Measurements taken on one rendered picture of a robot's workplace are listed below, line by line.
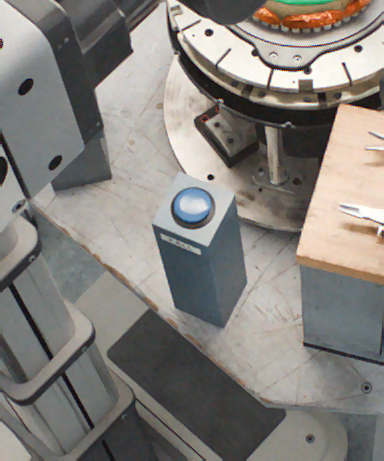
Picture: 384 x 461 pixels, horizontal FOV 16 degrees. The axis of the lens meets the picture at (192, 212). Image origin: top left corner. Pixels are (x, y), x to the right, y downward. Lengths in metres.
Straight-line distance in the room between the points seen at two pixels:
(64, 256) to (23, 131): 1.96
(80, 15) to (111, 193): 1.12
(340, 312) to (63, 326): 0.32
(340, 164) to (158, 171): 0.40
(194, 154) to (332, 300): 0.35
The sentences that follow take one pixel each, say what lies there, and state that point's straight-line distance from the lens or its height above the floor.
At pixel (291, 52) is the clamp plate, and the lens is 1.51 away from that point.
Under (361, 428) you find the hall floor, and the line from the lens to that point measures 2.48.
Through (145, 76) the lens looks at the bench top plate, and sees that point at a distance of 1.88.
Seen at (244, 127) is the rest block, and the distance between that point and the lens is 1.72.
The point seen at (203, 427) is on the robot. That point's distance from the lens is 2.21.
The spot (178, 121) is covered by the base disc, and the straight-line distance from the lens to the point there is 1.82.
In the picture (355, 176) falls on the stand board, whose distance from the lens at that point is 1.47.
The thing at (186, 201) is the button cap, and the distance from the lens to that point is 1.49.
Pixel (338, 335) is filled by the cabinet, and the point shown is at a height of 0.84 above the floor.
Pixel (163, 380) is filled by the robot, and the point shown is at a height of 0.26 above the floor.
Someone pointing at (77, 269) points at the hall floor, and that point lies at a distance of 2.63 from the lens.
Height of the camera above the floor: 2.37
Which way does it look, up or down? 64 degrees down
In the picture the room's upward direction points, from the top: 12 degrees counter-clockwise
